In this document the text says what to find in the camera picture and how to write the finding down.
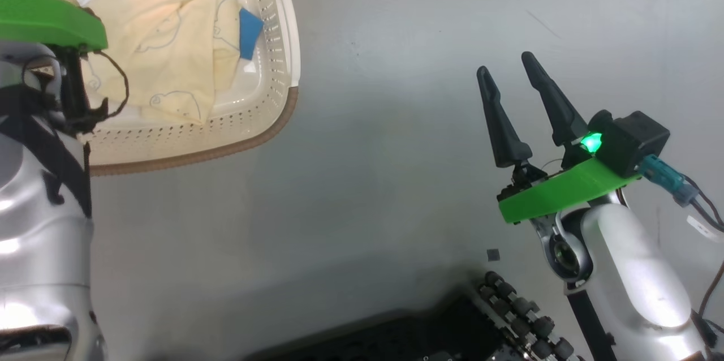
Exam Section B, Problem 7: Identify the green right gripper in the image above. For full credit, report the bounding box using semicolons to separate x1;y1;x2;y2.
476;51;643;224

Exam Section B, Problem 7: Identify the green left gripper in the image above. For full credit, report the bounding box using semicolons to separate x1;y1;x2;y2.
0;0;108;51

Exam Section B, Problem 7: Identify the cream bear-print shirt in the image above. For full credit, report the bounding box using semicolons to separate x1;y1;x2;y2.
40;0;221;125

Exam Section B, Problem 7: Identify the cream perforated laundry basket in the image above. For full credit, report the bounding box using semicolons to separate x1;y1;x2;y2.
42;0;300;176

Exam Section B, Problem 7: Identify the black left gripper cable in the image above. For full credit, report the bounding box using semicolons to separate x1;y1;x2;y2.
23;50;130;135

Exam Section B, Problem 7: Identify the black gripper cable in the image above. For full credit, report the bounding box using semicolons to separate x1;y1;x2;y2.
23;50;130;135
679;174;724;316

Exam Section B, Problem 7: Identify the teal right camera connector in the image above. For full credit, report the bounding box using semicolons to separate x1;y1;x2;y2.
639;154;699;206

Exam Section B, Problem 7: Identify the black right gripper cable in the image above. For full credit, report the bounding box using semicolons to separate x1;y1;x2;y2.
679;174;724;316

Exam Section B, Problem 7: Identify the white cable tag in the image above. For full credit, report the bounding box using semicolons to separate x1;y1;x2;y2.
687;215;724;234

